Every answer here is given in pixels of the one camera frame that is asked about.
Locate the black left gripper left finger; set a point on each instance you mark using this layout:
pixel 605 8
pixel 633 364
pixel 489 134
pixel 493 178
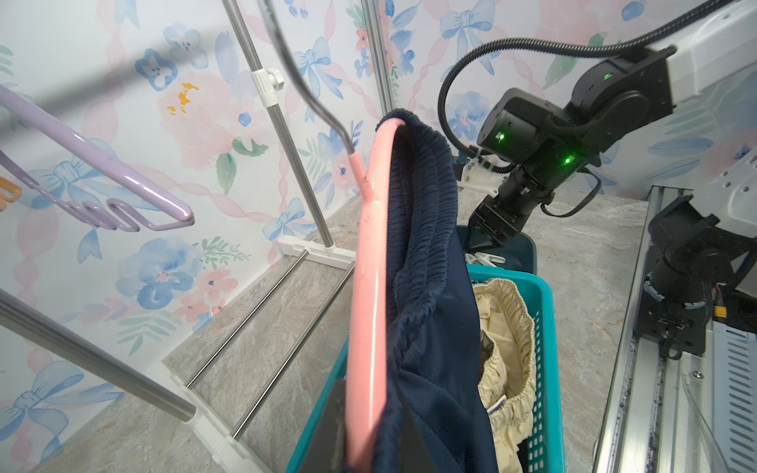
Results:
pixel 326 450

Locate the pink clothes hanger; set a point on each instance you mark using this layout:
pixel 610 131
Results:
pixel 366 368

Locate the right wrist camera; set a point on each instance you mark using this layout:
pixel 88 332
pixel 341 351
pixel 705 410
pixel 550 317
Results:
pixel 476 177

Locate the dark teal plastic bin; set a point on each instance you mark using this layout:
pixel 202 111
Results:
pixel 520 251

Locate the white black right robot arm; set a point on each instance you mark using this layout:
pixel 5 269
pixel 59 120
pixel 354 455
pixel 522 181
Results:
pixel 631 85

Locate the orange clothes hanger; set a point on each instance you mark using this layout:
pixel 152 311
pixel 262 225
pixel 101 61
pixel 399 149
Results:
pixel 9 193

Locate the white clothespin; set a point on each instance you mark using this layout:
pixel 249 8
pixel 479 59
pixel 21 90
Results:
pixel 485 259

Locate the beige shorts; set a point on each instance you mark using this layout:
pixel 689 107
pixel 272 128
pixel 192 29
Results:
pixel 507 385

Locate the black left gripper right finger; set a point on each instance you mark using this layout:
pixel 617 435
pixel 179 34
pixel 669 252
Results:
pixel 415 457

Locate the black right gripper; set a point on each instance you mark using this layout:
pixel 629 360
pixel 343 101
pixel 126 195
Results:
pixel 494 222

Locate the navy blue shorts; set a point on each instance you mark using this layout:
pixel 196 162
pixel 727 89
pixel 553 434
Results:
pixel 432 325

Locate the white metal clothes rack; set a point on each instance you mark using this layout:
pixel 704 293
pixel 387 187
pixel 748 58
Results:
pixel 164 87

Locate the lilac clothes hanger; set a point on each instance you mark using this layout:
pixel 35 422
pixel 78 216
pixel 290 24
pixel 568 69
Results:
pixel 117 214

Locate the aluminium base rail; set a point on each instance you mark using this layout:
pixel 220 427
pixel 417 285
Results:
pixel 683 393

